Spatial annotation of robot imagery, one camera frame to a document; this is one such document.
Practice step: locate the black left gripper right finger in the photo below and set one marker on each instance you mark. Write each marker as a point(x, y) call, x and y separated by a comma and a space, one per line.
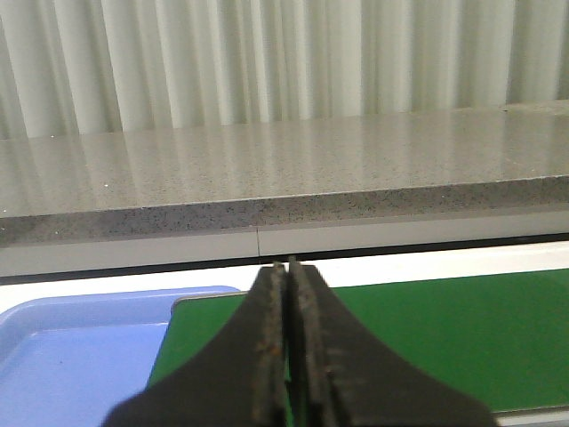
point(343, 375)

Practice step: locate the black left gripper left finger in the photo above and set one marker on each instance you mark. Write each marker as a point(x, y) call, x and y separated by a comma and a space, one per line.
point(222, 362)

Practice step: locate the green conveyor belt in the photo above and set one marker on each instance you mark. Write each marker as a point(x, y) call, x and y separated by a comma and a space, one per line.
point(502, 340)

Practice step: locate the blue plastic tray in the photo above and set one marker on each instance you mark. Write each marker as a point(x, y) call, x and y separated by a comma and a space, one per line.
point(66, 361)

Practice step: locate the grey speckled stone counter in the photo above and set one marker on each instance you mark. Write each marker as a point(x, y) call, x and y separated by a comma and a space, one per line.
point(179, 180)

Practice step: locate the white pleated curtain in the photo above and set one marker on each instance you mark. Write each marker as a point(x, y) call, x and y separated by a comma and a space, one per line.
point(77, 67)

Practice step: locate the aluminium conveyor frame rail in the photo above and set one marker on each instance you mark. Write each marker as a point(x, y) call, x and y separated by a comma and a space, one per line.
point(338, 272)

